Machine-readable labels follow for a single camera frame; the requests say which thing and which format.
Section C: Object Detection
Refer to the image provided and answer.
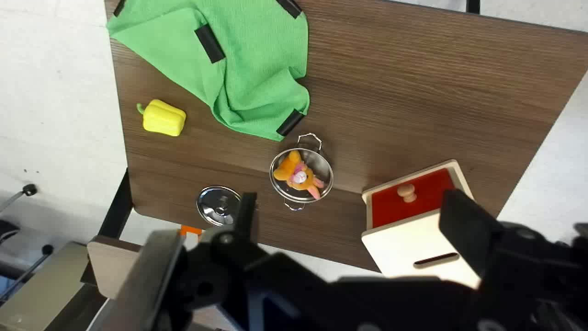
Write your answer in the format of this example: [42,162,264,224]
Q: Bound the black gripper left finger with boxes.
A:
[233,191,259,246]

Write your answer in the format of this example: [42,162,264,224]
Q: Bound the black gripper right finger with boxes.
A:
[437,187,507,274]

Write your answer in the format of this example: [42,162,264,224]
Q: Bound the round steel pot lid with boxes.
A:
[194,184,244,228]

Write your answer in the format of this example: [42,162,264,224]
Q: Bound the orange plush toy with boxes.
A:
[271,151,327,200]

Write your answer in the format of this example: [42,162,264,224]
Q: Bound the small steel pot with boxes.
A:
[266,130,336,213]

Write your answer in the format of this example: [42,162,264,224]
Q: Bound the yellow toy bell pepper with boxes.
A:
[134,97,187,138]

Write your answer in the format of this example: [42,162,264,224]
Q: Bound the green microfiber cloth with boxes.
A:
[106,0,312,143]

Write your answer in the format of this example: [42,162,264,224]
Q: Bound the black metal stand leg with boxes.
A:
[0,182,38,217]
[0,243,55,303]

